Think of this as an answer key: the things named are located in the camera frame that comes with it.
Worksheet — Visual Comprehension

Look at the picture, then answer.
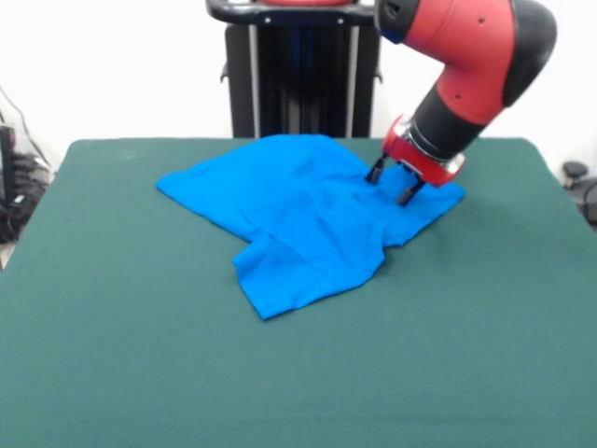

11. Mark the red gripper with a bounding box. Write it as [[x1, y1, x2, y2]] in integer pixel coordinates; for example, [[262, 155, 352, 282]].
[[364, 115, 467, 207]]

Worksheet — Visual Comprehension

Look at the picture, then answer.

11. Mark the blue laundry garment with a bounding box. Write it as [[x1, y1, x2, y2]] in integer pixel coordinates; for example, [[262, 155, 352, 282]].
[[155, 133, 467, 321]]

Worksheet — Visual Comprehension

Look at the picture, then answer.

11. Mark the grey chair base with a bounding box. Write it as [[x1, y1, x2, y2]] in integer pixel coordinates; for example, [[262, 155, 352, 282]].
[[562, 161, 597, 220]]

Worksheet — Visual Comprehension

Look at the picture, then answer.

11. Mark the dark green table cloth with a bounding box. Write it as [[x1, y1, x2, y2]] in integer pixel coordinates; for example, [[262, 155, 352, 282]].
[[0, 136, 597, 448]]

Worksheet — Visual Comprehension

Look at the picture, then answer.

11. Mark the black equipment pile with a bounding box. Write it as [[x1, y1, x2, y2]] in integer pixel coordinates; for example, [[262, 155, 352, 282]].
[[0, 123, 55, 244]]

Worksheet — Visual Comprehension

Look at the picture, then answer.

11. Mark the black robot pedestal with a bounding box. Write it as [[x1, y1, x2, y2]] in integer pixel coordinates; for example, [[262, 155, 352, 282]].
[[204, 0, 403, 139]]

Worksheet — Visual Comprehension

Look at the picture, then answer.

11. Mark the grey wall cable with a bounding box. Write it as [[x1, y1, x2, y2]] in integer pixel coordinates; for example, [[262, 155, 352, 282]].
[[0, 83, 52, 169]]

